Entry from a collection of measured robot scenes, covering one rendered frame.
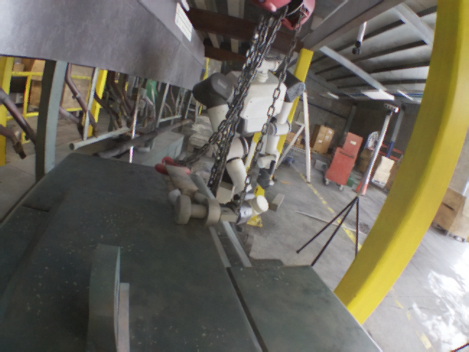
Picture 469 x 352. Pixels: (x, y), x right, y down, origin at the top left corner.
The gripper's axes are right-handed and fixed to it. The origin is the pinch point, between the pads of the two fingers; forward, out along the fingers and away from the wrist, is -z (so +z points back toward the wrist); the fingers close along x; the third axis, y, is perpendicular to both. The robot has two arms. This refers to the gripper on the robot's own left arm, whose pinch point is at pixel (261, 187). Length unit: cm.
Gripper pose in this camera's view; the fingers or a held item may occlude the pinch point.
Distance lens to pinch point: 166.6
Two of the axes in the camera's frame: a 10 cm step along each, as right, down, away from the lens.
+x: 4.6, 5.9, -6.6
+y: 8.8, -2.2, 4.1
